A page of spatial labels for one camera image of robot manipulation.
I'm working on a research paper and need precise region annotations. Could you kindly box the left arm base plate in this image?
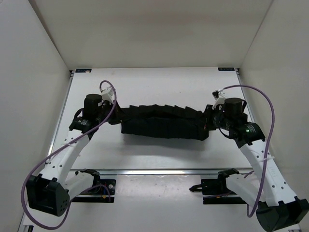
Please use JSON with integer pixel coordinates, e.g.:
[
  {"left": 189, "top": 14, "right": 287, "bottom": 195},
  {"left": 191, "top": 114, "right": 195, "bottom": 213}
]
[{"left": 73, "top": 176, "right": 116, "bottom": 203}]

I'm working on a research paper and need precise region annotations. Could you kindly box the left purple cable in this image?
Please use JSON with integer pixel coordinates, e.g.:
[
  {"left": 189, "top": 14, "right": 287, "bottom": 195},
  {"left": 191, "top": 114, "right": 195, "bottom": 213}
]
[{"left": 21, "top": 80, "right": 118, "bottom": 229}]

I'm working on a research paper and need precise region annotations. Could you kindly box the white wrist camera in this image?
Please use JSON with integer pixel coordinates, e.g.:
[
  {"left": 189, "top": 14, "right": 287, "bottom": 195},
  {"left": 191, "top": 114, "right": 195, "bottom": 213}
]
[
  {"left": 212, "top": 89, "right": 227, "bottom": 110},
  {"left": 100, "top": 87, "right": 114, "bottom": 104}
]

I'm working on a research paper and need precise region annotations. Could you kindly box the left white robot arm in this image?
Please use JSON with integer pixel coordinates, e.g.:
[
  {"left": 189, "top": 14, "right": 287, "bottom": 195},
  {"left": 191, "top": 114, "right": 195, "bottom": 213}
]
[{"left": 26, "top": 90, "right": 117, "bottom": 217}]

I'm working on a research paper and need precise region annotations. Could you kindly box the right blue table label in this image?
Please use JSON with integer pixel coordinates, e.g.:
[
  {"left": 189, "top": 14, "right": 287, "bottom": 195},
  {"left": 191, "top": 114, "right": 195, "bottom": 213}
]
[{"left": 218, "top": 67, "right": 235, "bottom": 72}]

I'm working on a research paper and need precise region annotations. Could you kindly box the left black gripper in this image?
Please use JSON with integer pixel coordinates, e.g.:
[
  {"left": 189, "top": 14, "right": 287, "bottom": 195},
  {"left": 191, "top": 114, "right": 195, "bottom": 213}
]
[{"left": 98, "top": 97, "right": 131, "bottom": 123}]

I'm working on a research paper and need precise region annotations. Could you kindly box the left blue table label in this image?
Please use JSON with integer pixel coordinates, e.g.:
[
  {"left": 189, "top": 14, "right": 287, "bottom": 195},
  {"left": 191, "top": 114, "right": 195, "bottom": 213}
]
[{"left": 75, "top": 69, "right": 92, "bottom": 73}]

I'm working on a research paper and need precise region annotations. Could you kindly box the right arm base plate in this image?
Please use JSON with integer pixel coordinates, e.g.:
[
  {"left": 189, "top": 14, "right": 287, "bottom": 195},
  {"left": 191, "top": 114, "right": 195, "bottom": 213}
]
[{"left": 189, "top": 179, "right": 246, "bottom": 205}]

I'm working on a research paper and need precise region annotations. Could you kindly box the black pleated skirt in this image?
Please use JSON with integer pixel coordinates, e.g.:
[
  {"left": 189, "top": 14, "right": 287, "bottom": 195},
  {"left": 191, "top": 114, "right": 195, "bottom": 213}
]
[{"left": 120, "top": 104, "right": 209, "bottom": 141}]

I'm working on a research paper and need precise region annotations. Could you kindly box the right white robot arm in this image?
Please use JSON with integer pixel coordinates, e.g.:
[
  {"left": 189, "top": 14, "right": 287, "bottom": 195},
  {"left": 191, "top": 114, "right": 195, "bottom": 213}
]
[{"left": 189, "top": 97, "right": 309, "bottom": 232}]

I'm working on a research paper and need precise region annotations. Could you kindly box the blue table label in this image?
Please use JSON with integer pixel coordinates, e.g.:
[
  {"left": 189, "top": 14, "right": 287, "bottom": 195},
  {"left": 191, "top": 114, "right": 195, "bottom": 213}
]
[
  {"left": 75, "top": 69, "right": 92, "bottom": 73},
  {"left": 218, "top": 67, "right": 235, "bottom": 72}
]

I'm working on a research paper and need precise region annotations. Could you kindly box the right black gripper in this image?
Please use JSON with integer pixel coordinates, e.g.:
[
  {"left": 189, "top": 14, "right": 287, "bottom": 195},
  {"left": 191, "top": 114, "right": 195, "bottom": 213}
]
[{"left": 194, "top": 105, "right": 232, "bottom": 131}]

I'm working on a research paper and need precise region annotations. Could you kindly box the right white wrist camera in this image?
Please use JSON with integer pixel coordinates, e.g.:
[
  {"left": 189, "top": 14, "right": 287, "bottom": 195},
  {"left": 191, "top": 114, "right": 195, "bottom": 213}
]
[{"left": 212, "top": 89, "right": 227, "bottom": 110}]

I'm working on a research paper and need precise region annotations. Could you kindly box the front aluminium rail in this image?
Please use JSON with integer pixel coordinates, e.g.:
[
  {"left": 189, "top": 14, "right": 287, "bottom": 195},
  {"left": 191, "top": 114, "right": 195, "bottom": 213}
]
[{"left": 98, "top": 169, "right": 221, "bottom": 175}]

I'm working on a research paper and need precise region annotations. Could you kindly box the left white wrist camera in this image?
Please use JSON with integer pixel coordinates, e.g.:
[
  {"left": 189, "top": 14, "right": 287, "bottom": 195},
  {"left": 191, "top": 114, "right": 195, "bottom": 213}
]
[{"left": 100, "top": 87, "right": 114, "bottom": 104}]

